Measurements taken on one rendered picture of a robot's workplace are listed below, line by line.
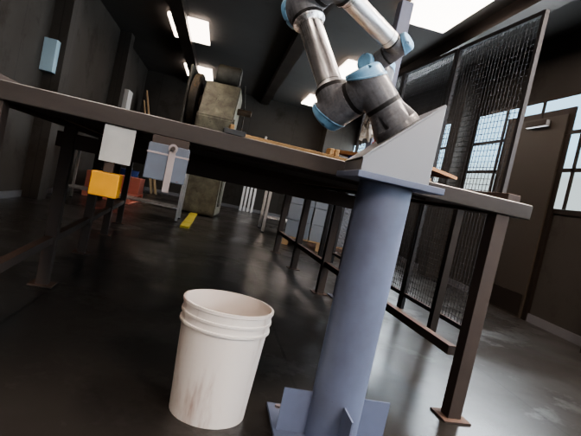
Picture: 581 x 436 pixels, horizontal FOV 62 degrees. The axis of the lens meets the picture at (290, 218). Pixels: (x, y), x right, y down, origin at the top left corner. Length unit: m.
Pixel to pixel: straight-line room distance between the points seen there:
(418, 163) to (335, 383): 0.71
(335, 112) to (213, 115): 7.28
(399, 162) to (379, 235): 0.23
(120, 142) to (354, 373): 1.05
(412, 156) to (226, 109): 7.54
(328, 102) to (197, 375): 0.94
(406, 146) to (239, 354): 0.80
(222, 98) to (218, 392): 7.74
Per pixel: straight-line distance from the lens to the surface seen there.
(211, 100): 8.99
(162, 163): 1.68
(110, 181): 1.69
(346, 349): 1.56
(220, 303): 1.78
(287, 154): 1.73
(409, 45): 1.99
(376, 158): 1.46
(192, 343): 1.57
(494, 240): 2.09
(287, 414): 1.69
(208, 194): 8.79
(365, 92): 1.55
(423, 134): 1.50
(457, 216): 3.43
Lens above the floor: 0.77
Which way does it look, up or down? 3 degrees down
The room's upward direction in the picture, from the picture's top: 12 degrees clockwise
